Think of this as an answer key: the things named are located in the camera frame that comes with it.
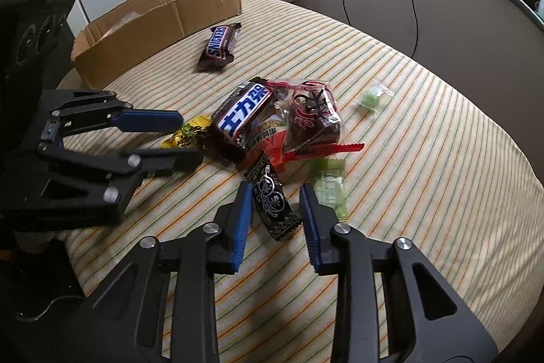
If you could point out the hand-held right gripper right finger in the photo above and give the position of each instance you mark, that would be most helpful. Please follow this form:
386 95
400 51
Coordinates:
310 227

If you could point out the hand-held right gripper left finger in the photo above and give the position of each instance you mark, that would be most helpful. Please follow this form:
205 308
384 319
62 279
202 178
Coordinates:
240 227

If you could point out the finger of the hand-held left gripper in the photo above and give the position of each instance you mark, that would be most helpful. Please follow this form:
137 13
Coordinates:
144 120
165 161

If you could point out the yellow candy packet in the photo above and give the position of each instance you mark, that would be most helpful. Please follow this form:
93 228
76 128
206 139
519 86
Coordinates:
187 133

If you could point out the black patterned candy packet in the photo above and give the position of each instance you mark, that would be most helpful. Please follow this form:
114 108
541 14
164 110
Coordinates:
272 199

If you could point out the green candy packet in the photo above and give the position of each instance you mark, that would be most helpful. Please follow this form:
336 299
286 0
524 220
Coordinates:
329 186

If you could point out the chocolate bar white blue label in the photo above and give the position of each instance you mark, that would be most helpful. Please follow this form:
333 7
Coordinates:
242 114

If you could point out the brown chocolate bar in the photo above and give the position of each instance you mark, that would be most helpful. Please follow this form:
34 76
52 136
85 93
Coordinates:
219 46

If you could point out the clear red-edged candy bag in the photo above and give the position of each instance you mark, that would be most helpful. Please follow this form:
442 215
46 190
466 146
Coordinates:
310 120

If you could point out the cardboard box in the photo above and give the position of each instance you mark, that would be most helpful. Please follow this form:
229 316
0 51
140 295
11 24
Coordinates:
204 10

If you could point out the clear small green candy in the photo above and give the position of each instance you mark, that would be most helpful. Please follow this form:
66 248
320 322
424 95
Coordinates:
374 96

